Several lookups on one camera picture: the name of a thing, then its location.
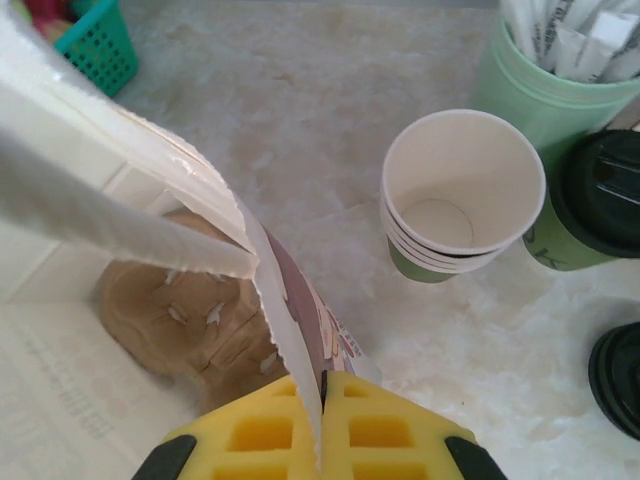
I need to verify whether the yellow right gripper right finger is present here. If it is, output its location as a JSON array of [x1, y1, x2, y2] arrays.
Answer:
[[319, 369, 506, 480]]

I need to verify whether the white printed paper bag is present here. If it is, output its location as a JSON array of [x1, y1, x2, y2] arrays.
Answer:
[[0, 0, 382, 480]]

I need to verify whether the teal plastic basket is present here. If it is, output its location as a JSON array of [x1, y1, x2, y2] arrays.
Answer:
[[53, 0, 140, 99]]

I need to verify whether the green paper cup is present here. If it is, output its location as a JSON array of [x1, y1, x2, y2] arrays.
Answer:
[[387, 224, 511, 285], [383, 209, 521, 271], [381, 108, 547, 254], [380, 194, 531, 264], [521, 189, 619, 274]]

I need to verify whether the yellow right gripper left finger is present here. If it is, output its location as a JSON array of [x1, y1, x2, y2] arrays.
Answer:
[[130, 374, 321, 480]]

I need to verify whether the mint green straw holder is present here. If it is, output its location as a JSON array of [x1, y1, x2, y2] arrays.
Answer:
[[472, 12, 640, 151]]

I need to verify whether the black cup lid stack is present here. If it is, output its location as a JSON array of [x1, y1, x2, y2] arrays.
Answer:
[[587, 322, 640, 444]]

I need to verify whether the black plastic cup lid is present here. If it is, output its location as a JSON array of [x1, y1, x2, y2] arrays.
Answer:
[[547, 128, 640, 259]]

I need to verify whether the brown cardboard cup tray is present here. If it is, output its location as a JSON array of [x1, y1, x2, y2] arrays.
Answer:
[[93, 207, 301, 419]]

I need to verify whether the red toy fruit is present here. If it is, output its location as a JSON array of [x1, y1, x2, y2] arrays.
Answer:
[[27, 0, 76, 39]]

